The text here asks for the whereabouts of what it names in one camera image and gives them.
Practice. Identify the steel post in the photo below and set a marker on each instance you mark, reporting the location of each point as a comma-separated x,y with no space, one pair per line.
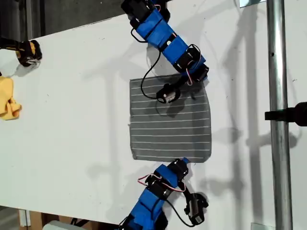
278,72

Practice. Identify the brown cardboard box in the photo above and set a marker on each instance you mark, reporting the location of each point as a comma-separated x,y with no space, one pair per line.
36,219

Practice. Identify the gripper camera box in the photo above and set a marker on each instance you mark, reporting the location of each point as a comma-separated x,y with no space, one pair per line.
168,94
196,212

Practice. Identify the yellow cloth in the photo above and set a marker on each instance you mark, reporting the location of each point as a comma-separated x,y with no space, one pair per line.
7,100

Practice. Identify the white box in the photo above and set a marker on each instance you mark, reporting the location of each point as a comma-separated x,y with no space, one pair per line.
57,225

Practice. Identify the black clamp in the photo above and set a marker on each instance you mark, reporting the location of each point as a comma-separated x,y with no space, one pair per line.
287,115

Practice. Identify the gripper camera stalk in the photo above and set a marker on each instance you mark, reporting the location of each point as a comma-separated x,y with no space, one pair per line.
188,191
182,83

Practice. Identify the grey striped towel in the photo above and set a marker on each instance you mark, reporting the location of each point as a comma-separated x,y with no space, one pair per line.
168,134

